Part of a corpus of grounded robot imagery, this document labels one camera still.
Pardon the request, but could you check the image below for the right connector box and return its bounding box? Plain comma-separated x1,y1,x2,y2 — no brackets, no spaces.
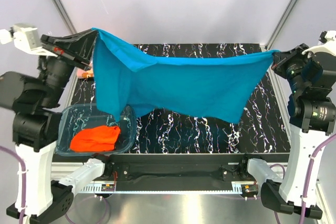
242,184,259,195

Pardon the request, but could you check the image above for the left connector box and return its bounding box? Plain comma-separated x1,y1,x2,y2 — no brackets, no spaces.
101,183,116,191

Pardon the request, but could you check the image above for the front aluminium rail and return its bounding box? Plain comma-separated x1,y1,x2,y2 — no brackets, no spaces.
51,162,321,183

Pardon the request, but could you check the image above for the aluminium frame post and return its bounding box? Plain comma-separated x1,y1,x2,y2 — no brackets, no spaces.
264,0,299,50
51,0,77,34

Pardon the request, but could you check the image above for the pink folded t-shirt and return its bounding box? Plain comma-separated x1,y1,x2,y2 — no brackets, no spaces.
76,62,94,79

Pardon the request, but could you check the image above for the blue t-shirt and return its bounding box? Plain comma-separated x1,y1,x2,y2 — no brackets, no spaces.
93,29,273,124

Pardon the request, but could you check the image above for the left aluminium frame post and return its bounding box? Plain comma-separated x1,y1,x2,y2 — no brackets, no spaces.
51,0,77,34

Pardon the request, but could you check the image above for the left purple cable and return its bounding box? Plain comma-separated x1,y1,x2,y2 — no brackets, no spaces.
0,145,112,224

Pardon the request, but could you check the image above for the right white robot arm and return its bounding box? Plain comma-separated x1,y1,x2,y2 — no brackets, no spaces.
245,30,335,220

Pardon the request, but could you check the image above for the connector box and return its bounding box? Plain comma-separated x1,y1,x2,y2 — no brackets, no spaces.
101,183,116,191
242,184,259,195

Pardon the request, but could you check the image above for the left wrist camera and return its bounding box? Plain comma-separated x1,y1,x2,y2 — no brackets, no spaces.
1,23,46,56

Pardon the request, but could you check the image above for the orange t-shirt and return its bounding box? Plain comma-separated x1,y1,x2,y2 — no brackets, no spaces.
69,126,121,153

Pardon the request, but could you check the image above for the right aluminium frame post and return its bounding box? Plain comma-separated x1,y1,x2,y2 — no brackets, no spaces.
264,0,299,50

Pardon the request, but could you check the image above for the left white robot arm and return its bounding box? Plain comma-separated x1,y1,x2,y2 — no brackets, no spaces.
1,24,106,223

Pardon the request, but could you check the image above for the clear blue plastic bin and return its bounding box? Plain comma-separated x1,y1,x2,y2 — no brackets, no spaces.
56,104,137,157

